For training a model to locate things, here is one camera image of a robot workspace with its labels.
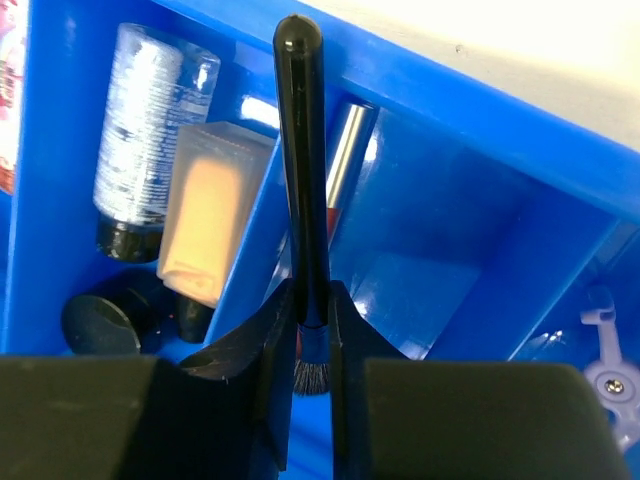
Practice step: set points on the blue divided plastic bin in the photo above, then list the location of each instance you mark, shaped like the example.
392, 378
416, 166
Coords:
476, 227

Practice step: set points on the beige foundation bottle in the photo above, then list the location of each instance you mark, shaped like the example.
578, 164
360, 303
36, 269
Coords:
217, 172

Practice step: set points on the black makeup brush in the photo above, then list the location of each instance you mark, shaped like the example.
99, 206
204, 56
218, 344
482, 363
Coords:
299, 66

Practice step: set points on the round brown cosmetic jar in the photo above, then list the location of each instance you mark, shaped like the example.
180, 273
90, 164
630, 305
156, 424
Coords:
121, 315

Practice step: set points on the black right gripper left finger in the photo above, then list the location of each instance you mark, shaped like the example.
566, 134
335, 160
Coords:
224, 413

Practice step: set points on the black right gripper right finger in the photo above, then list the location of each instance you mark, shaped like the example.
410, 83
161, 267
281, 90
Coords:
397, 418

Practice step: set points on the clear bottle black cap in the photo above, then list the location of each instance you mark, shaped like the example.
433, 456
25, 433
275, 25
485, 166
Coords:
159, 83

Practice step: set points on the clear blush palette case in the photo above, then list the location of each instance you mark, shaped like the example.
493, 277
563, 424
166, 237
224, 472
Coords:
14, 29

